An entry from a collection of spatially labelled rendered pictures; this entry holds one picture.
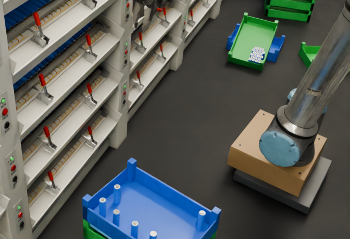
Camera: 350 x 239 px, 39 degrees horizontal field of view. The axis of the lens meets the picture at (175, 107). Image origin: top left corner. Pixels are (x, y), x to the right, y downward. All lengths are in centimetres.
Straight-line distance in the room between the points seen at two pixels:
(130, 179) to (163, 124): 88
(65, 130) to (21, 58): 43
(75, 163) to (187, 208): 61
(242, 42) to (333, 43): 140
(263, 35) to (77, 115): 148
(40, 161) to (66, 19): 44
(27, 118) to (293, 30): 219
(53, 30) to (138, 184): 50
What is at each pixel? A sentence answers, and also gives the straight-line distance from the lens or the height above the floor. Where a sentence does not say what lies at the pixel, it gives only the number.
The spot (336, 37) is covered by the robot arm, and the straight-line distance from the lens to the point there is 151.
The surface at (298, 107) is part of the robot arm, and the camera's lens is 164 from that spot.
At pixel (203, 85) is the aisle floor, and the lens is 257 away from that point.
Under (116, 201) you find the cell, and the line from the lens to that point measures 136.
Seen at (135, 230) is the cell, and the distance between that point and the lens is 126.
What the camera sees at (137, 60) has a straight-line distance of 206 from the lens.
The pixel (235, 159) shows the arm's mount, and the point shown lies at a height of 11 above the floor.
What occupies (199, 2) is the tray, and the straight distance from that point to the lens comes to 302.
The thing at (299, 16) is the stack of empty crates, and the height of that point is 3.
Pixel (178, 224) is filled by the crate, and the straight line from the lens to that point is 134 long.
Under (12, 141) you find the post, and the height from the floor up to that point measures 55.
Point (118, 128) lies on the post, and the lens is 206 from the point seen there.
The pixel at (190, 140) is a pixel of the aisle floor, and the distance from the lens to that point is 221.
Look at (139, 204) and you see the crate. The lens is 138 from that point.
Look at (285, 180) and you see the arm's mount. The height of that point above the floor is 11.
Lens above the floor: 144
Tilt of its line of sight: 37 degrees down
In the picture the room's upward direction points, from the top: 7 degrees clockwise
